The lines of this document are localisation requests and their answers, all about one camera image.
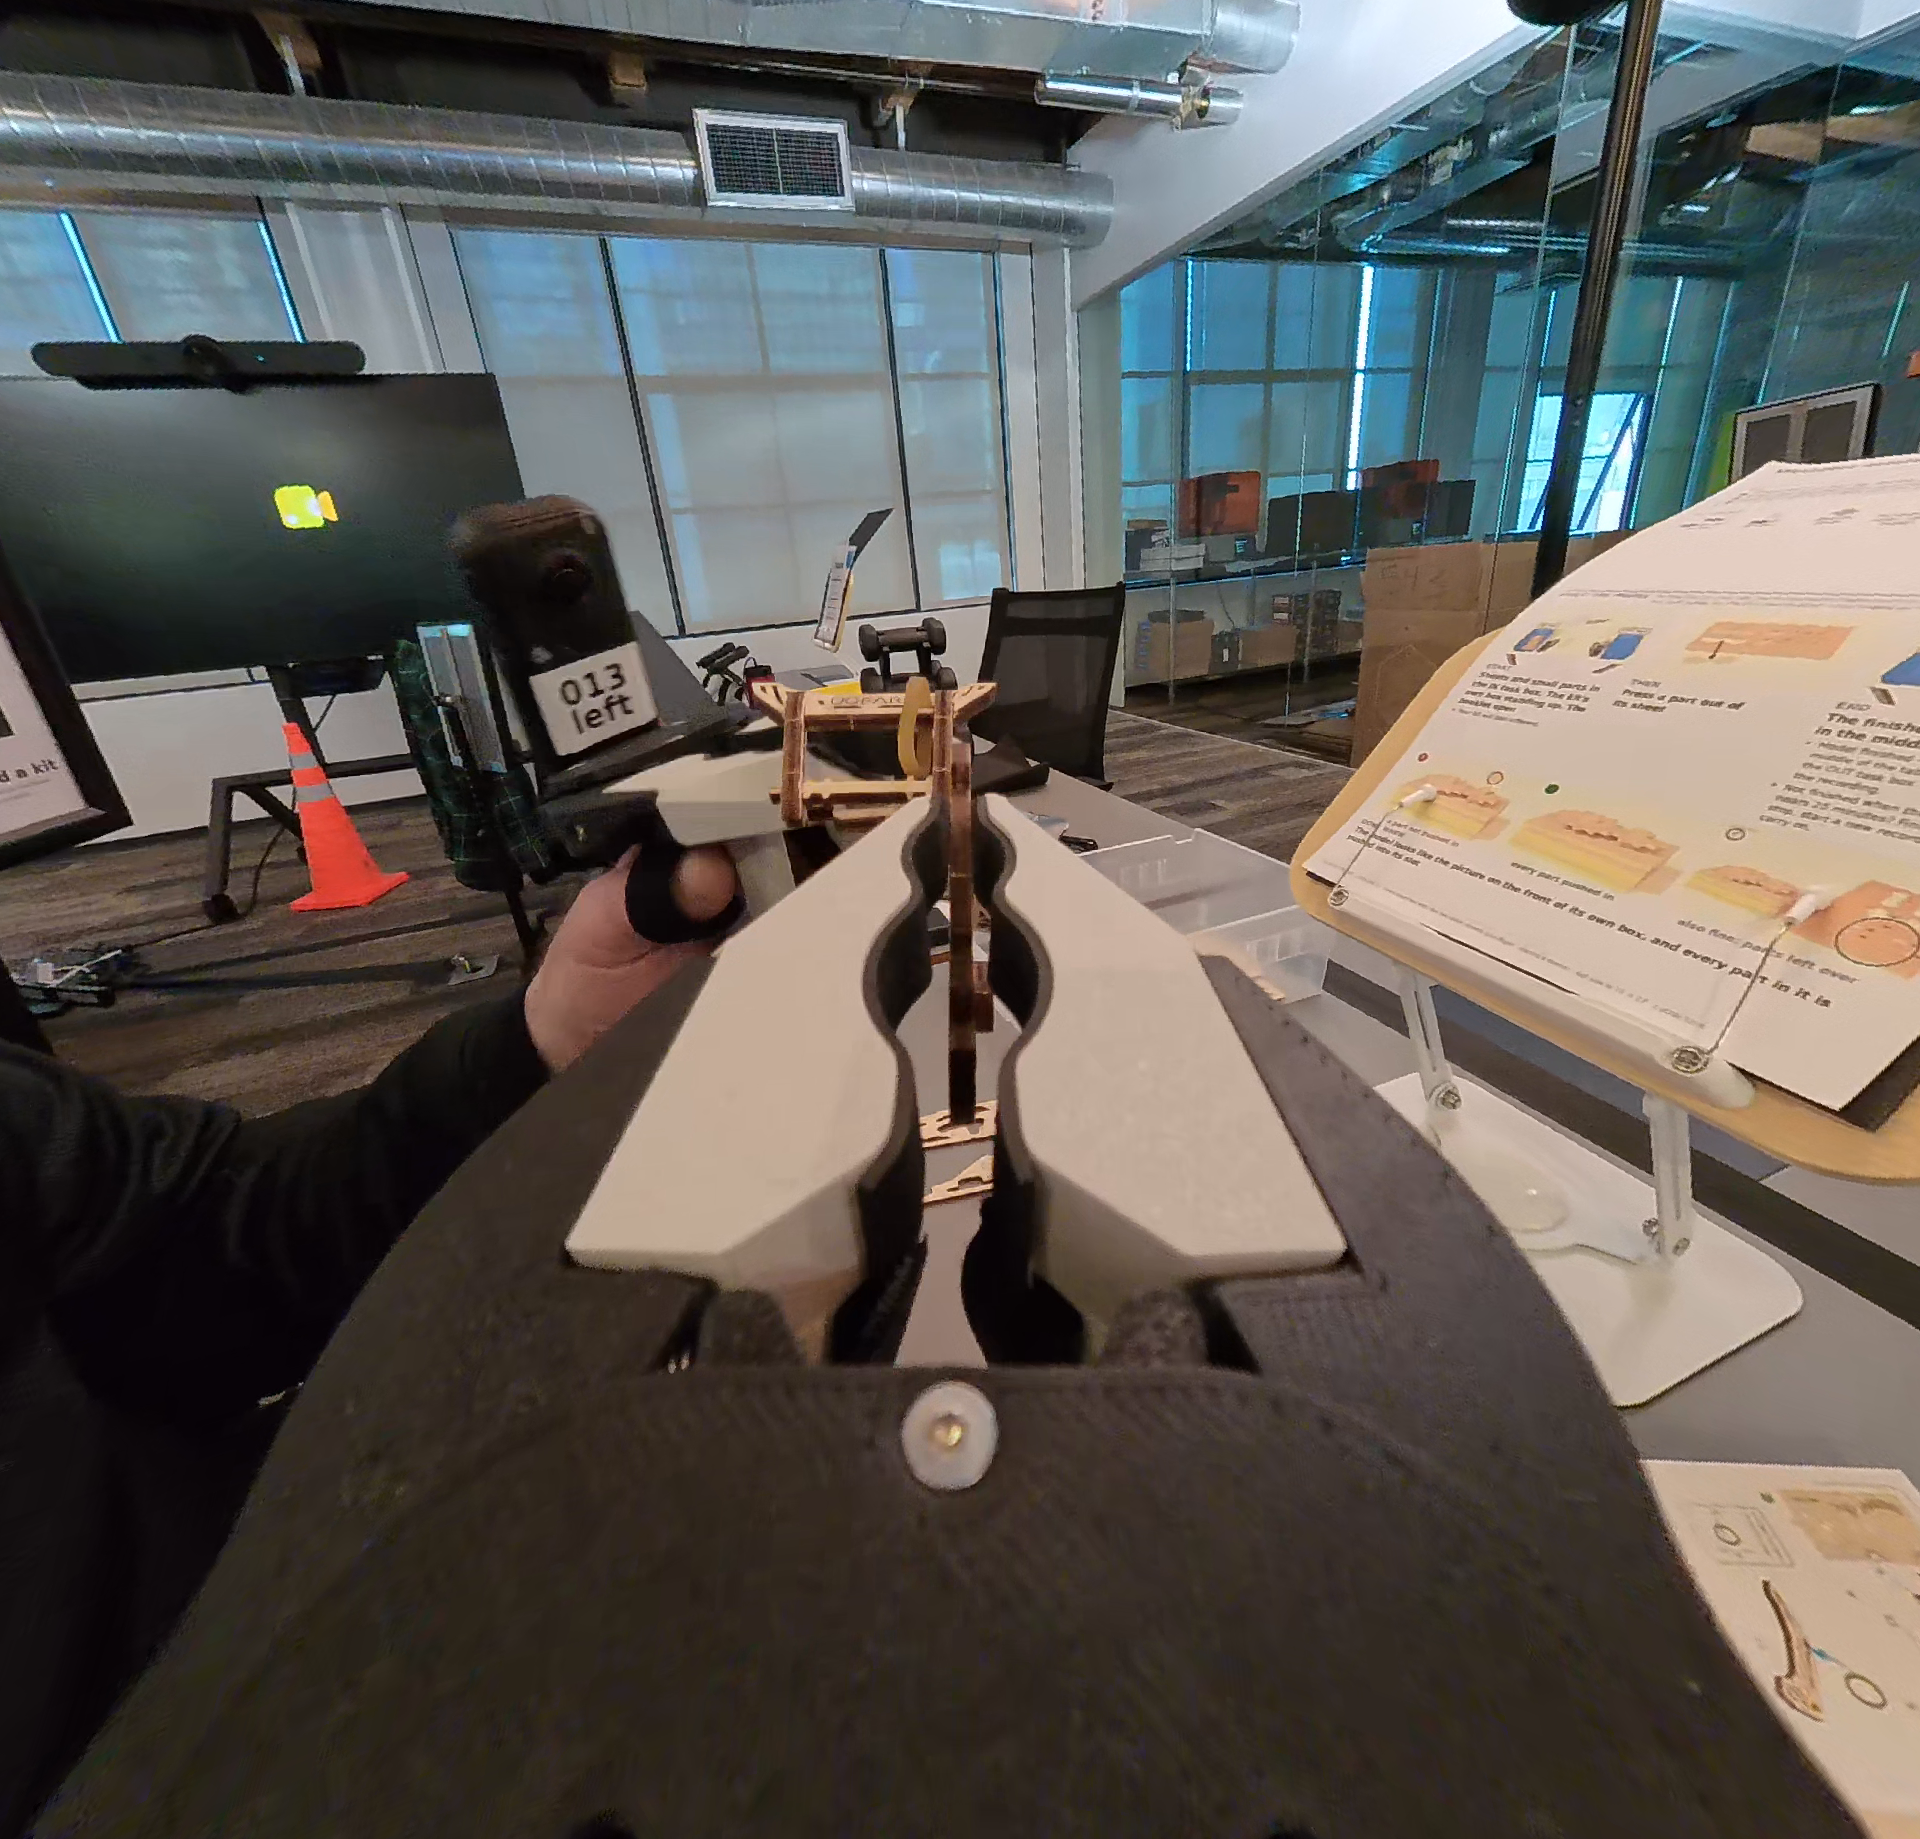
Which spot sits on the wooden model lever assembly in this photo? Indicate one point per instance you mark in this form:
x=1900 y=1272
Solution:
x=962 y=940

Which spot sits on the black fuzzy disc on rod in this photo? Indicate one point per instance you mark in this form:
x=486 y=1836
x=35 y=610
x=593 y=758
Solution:
x=1620 y=220

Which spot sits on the person's left forearm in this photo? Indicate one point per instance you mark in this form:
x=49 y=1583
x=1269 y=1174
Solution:
x=226 y=1195

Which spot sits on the open instruction booklet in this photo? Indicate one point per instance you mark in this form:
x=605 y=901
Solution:
x=1815 y=1599

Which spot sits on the orange black printer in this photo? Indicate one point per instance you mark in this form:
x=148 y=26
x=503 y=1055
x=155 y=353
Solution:
x=1218 y=505
x=1398 y=499

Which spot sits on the green plaid cloth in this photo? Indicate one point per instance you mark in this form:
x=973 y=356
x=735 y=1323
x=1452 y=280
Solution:
x=465 y=819

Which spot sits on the black framed marker sign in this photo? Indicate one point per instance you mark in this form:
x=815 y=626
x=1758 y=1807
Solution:
x=45 y=759

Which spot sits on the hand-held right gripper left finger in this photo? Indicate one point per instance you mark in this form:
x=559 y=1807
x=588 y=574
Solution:
x=766 y=1089

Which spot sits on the colour printed instruction manual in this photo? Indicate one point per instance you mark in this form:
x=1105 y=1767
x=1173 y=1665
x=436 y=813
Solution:
x=1650 y=759

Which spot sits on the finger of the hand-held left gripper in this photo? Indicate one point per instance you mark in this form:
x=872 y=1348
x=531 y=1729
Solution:
x=720 y=797

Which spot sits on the large black screen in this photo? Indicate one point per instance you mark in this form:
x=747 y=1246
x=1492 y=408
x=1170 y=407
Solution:
x=226 y=580

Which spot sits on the white vent grille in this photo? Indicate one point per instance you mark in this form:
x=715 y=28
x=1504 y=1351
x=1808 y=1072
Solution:
x=771 y=160

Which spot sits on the clear plastic storage box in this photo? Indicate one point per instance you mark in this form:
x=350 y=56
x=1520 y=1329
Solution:
x=1215 y=910

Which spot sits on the black screen cart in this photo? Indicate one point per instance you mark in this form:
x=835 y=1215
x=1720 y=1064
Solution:
x=301 y=804

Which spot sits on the black dumbbell rack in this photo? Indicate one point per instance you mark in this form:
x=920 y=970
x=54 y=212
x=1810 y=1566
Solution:
x=907 y=655

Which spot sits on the black framed picture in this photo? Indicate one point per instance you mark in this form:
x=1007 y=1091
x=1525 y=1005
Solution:
x=1807 y=438

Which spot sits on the small black mesh chair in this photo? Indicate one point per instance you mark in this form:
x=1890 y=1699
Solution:
x=1050 y=669

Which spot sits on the person's left hand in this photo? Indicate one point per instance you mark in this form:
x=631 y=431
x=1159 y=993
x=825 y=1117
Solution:
x=586 y=977

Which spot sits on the yellow blue tag holder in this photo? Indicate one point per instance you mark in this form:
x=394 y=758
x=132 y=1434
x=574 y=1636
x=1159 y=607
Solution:
x=847 y=588

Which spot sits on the black video bar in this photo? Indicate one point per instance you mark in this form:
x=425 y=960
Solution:
x=196 y=363

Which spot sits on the round silver duct pipe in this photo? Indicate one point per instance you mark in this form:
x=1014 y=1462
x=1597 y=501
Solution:
x=375 y=160

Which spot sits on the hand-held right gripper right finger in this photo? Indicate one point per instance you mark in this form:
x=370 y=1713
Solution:
x=1156 y=1105

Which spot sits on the black floor tripod legs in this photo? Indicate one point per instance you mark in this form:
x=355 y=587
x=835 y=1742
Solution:
x=256 y=977

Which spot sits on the large cardboard box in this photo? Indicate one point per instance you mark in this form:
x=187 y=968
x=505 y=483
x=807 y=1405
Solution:
x=1441 y=640

